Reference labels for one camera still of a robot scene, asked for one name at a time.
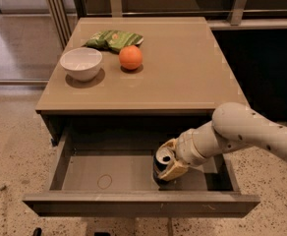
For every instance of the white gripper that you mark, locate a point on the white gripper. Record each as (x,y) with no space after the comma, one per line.
(185,147)

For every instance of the blue pepsi can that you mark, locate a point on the blue pepsi can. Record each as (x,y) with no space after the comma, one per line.
(163,165)

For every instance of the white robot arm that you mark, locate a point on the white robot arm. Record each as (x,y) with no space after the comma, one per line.
(233,126)

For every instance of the open grey top drawer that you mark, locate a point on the open grey top drawer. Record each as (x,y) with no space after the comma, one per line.
(110,175)

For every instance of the grey cabinet with tan top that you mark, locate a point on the grey cabinet with tan top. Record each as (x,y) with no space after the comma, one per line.
(183,71)

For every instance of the orange fruit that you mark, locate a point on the orange fruit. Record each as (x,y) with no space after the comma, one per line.
(130,57)

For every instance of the white bowl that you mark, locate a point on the white bowl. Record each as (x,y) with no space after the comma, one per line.
(82,64)

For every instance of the green chip bag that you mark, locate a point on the green chip bag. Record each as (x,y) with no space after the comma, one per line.
(114,40)

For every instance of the metal railing frame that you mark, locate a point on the metal railing frame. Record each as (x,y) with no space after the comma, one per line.
(221,14)

